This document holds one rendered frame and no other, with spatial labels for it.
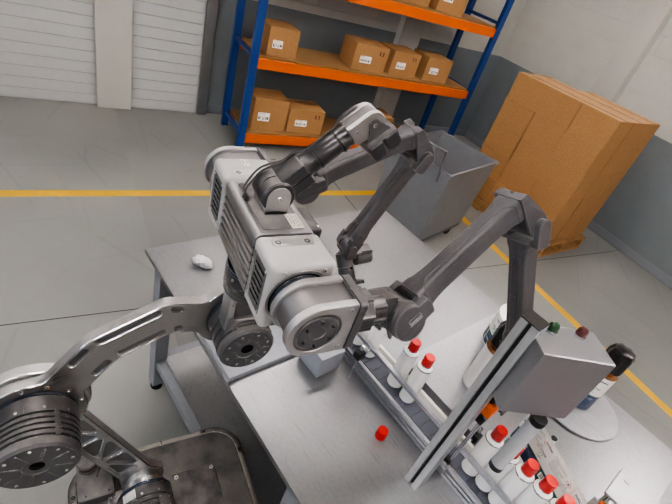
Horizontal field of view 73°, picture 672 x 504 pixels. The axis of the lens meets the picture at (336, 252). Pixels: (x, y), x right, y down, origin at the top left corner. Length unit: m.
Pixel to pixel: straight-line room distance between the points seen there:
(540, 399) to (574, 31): 5.85
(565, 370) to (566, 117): 3.76
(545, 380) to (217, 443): 1.39
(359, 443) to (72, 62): 4.36
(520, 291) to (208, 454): 1.38
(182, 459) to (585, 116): 3.99
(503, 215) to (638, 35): 5.19
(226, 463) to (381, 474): 0.78
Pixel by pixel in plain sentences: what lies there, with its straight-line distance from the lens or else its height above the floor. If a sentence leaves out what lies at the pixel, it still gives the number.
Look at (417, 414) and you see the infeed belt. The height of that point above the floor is 0.88.
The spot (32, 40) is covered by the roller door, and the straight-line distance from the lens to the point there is 5.01.
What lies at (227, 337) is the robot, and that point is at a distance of 1.12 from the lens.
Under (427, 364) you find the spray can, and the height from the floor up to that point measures 1.07.
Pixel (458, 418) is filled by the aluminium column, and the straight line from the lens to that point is 1.21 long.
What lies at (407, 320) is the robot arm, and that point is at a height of 1.46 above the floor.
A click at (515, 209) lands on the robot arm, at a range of 1.03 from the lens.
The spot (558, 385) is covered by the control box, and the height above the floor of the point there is 1.39.
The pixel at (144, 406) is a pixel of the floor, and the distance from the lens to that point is 2.42.
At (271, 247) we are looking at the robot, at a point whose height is 1.53.
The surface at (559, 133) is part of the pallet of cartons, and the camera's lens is 4.67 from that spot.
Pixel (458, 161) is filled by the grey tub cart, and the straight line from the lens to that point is 4.34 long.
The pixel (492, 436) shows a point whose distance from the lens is 1.37.
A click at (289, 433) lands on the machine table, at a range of 1.41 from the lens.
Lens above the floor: 2.01
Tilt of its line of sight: 35 degrees down
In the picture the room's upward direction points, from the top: 19 degrees clockwise
